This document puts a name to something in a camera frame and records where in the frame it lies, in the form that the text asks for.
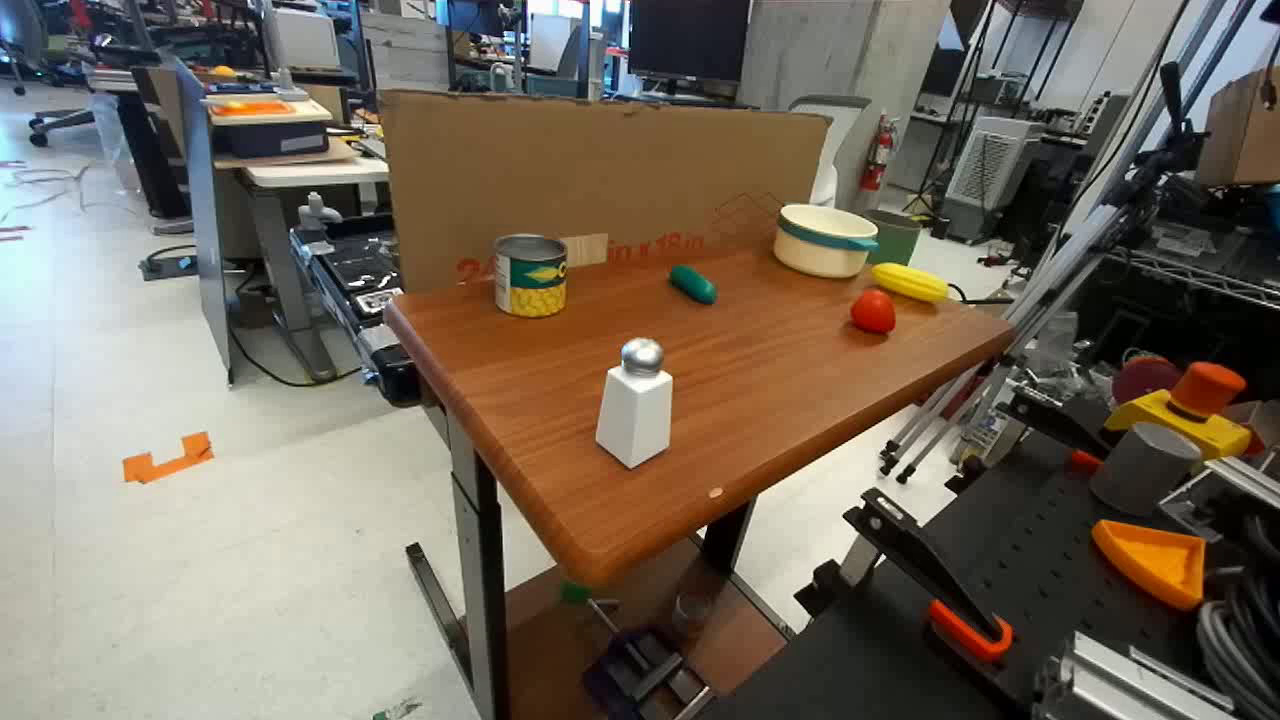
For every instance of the yellow banana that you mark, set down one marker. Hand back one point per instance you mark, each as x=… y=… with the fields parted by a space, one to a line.
x=909 y=281

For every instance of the white bowl with green band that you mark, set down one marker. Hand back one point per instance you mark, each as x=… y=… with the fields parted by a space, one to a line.
x=825 y=243

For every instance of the white salt shaker silver cap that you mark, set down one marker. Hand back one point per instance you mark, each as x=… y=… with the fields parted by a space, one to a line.
x=633 y=407

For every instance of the green toy cucumber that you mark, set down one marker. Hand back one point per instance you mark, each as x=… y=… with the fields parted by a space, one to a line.
x=695 y=281

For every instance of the yellow and green tin can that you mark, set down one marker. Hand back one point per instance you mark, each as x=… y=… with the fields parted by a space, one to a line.
x=530 y=278

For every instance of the brown cardboard panel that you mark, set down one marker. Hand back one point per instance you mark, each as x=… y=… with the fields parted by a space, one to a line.
x=585 y=172

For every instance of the red toy tomato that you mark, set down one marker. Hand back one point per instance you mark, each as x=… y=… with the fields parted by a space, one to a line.
x=875 y=313

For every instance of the brown floor board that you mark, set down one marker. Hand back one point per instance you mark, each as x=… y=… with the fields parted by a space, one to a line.
x=707 y=626

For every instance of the red fire extinguisher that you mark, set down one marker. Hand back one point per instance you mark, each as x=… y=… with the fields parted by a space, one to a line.
x=879 y=159

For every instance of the black monitor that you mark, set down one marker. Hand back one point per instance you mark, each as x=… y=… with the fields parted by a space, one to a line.
x=684 y=36

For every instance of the white office desk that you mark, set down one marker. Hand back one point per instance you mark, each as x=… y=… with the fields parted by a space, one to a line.
x=303 y=183

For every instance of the black perforated board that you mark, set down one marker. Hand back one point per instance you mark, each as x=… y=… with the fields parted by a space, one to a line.
x=921 y=666

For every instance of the black box with orange top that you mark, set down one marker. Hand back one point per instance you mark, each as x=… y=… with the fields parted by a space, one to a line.
x=265 y=121

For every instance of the grey partition panel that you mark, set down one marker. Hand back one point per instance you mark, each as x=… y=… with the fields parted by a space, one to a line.
x=203 y=226

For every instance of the dark red ball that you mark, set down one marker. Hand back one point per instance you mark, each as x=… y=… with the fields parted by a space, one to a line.
x=1142 y=378

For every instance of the yellow box with orange button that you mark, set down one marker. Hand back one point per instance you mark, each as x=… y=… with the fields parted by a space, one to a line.
x=1181 y=407

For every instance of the orange wedge block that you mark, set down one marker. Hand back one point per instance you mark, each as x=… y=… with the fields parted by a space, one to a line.
x=1152 y=563

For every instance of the silver aluminium profile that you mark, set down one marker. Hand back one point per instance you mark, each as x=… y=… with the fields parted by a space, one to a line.
x=1134 y=674

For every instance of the large cardboard box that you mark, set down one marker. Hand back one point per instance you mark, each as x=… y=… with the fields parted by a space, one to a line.
x=1241 y=126

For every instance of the black table leg frame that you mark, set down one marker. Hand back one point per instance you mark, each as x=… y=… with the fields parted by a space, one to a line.
x=480 y=587

